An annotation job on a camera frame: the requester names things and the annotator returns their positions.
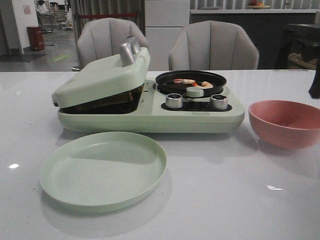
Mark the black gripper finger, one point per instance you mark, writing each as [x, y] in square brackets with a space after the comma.
[314, 90]

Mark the pink bowl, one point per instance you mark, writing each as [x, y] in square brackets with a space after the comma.
[285, 124]

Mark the green breakfast maker lid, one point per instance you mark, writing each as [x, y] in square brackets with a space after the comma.
[105, 77]

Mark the bread slice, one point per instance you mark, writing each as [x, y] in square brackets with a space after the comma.
[117, 99]

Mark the olive cushion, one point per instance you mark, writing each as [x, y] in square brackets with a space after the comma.
[296, 61]

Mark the dark kitchen counter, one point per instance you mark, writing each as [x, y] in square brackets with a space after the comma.
[275, 32]

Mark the right silver knob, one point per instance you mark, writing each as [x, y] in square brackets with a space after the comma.
[218, 102]

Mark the silver knob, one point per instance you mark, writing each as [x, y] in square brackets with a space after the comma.
[218, 102]
[174, 101]

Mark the fruit plate on counter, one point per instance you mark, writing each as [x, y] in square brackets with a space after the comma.
[257, 5]

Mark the right beige chair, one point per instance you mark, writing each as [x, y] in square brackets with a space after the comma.
[213, 45]

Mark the beige chair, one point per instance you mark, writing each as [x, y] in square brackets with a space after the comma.
[213, 45]
[102, 38]

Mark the black round frying pan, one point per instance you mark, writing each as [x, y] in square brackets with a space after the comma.
[166, 85]

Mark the left silver knob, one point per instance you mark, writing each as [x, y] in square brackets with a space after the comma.
[174, 101]

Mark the white refrigerator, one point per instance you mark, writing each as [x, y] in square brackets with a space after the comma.
[163, 21]

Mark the red barrier belt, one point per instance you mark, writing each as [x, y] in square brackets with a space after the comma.
[115, 15]

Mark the left beige chair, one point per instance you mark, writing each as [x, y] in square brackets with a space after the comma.
[102, 38]

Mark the light green plate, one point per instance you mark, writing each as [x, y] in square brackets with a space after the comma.
[103, 172]

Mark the red bin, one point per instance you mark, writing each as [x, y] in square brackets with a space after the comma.
[35, 37]

